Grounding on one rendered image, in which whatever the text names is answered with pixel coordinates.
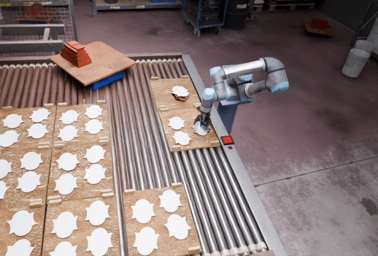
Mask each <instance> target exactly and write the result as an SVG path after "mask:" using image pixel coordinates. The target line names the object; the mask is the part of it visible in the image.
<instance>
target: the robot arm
mask: <svg viewBox="0 0 378 256"><path fill-rule="evenodd" d="M260 71H262V72H267V75H268V76H267V77H266V79H265V80H263V81H260V82H257V83H255V84H254V83H252V81H251V79H252V77H253V73H257V72H260ZM210 76H211V80H212V83H213V87H214V89H212V88H206V89H204V92H203V94H202V101H201V106H198V107H197V111H199V112H201V114H199V115H198V116H197V117H196V118H195V120H194V123H193V131H195V130H196V131H197V130H198V125H199V121H200V127H201V126H207V129H209V128H210V126H211V122H212V120H211V118H210V112H211V110H212V106H213V103H214V102H218V101H224V100H227V99H229V98H230V97H231V91H230V89H229V88H226V87H225V84H224V80H226V83H227V84H228V86H230V87H231V88H237V87H238V90H239V93H240V98H241V101H251V100H254V99H256V96H257V95H258V94H261V93H264V92H268V91H270V92H272V93H273V94H276V93H280V92H283V91H285V90H287V89H288V88H289V82H288V80H287V76H286V72H285V67H284V65H283V63H282V62H281V61H280V60H278V59H276V58H273V57H262V58H260V59H259V60H257V61H253V62H248V63H245V64H241V65H236V66H231V67H228V68H224V69H221V67H220V66H217V67H214V68H211V69H210Z"/></svg>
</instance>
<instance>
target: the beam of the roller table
mask: <svg viewBox="0 0 378 256"><path fill-rule="evenodd" d="M182 61H183V64H184V66H185V68H186V70H187V73H188V75H189V77H190V79H191V82H192V84H193V86H194V88H195V91H196V93H197V95H198V97H199V99H200V102H201V101H202V97H203V92H204V89H206V88H205V86H204V84H203V82H202V80H201V78H200V76H199V74H198V72H197V70H196V68H195V66H194V64H193V62H192V60H191V58H190V56H189V55H182ZM210 118H211V126H212V128H213V130H214V132H215V134H216V136H217V139H218V140H219V143H220V146H221V148H222V151H223V153H224V155H225V157H226V159H227V162H228V164H229V167H230V169H231V171H232V173H233V175H234V178H235V180H236V182H237V184H238V186H239V189H240V191H241V193H242V195H243V197H244V200H245V202H246V205H247V207H248V208H249V211H250V213H251V216H252V218H253V220H254V222H255V224H256V227H257V229H258V231H259V233H260V235H261V238H262V240H263V242H264V243H265V245H266V247H267V251H268V250H273V252H274V254H275V256H288V254H287V252H286V250H285V248H284V246H283V244H282V242H281V240H280V238H279V236H278V234H277V232H276V230H275V228H274V226H273V224H272V222H271V220H270V218H269V216H268V214H267V211H266V209H265V207H264V205H263V203H262V201H261V199H260V197H259V195H258V193H257V191H256V189H255V187H254V185H253V183H252V181H251V179H250V177H249V175H248V173H247V171H246V169H245V167H244V165H243V163H242V161H241V159H240V157H239V155H238V153H237V151H236V149H235V147H234V145H223V142H222V140H221V136H229V135H228V133H227V131H226V129H225V127H224V125H223V123H222V121H221V118H220V116H219V114H218V112H217V110H216V108H215V106H214V104H213V106H212V109H211V112H210ZM228 146H232V149H231V150H230V149H229V148H228Z"/></svg>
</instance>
